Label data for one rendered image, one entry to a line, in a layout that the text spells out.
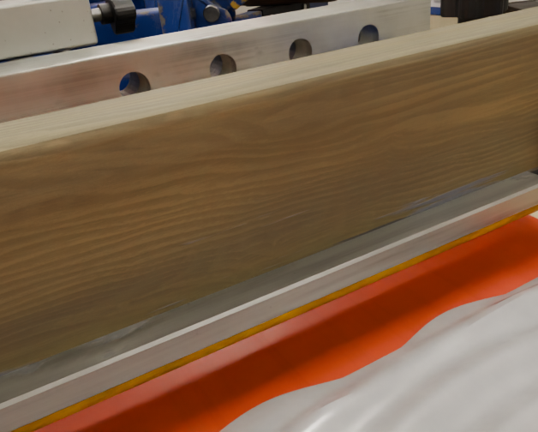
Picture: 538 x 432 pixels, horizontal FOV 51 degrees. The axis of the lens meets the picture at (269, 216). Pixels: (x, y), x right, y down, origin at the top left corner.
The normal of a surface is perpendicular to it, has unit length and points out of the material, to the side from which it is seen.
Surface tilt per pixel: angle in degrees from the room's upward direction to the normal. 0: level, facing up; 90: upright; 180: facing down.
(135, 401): 0
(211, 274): 90
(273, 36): 90
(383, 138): 90
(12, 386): 0
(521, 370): 29
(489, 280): 0
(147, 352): 90
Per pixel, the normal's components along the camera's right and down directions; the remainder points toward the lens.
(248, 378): -0.10, -0.89
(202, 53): 0.49, 0.34
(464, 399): 0.22, -0.60
